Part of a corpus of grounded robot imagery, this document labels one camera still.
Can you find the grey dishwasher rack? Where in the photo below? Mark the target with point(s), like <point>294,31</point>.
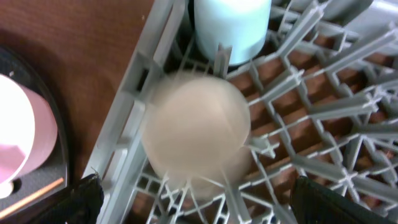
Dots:
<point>323,98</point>

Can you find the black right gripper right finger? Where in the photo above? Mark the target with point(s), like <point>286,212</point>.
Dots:
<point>313,203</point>

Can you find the pink plastic bowl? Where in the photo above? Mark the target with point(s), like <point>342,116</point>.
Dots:
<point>28,132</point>

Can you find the wooden chopstick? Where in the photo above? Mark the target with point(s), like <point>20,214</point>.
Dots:
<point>30,198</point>

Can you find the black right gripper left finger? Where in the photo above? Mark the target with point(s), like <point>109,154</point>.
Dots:
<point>79,203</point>

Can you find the light blue plastic cup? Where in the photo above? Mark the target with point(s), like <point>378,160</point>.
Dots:
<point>239,24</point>

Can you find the small white cup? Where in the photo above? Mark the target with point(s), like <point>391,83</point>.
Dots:
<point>197,130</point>

